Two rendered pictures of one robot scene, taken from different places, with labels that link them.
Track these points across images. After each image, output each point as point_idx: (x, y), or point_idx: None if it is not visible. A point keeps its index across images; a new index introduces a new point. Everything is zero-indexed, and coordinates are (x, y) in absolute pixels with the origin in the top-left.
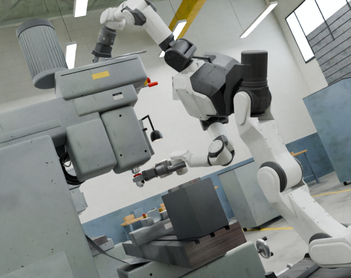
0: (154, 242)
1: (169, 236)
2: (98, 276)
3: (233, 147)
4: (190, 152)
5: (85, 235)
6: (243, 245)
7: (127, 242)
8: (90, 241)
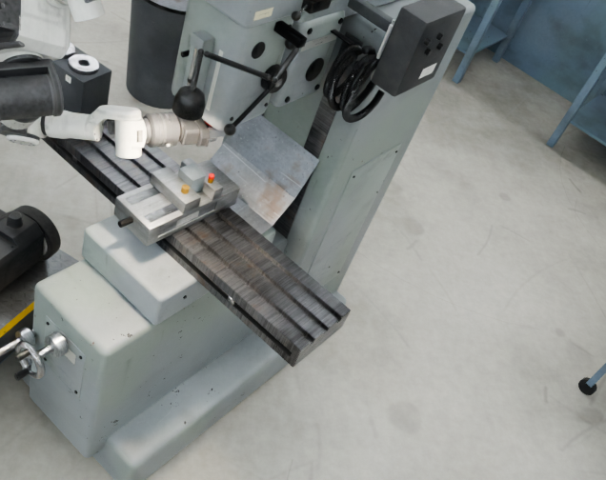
0: (162, 156)
1: (144, 164)
2: (223, 138)
3: None
4: (91, 113)
5: (257, 116)
6: (54, 274)
7: (315, 284)
8: (270, 145)
